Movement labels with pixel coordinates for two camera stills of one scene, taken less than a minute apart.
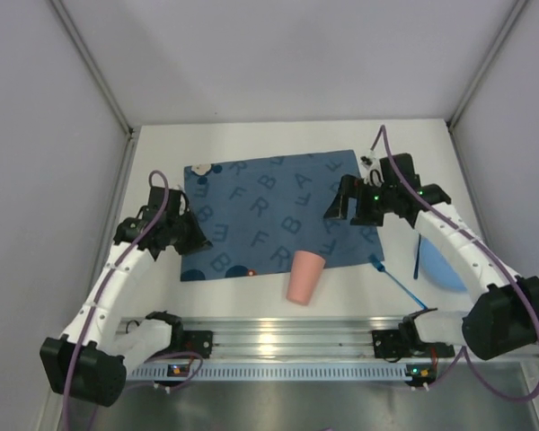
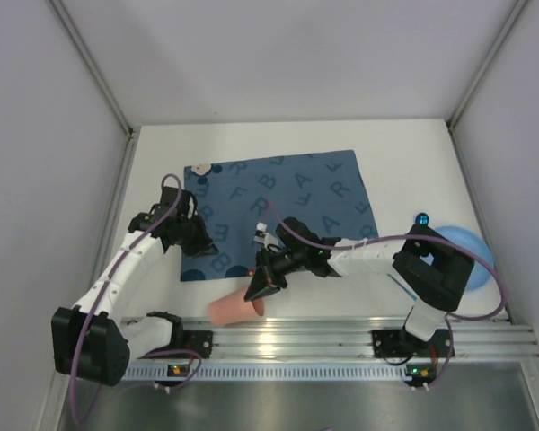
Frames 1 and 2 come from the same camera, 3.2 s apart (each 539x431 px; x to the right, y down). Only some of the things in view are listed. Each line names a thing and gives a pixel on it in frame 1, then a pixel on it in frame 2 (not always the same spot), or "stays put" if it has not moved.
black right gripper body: [355, 205] → [268, 271]
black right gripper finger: [348, 189] → [259, 284]
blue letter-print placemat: [258, 213] stays put
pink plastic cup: [304, 277] → [234, 308]
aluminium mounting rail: [314, 337] stays put
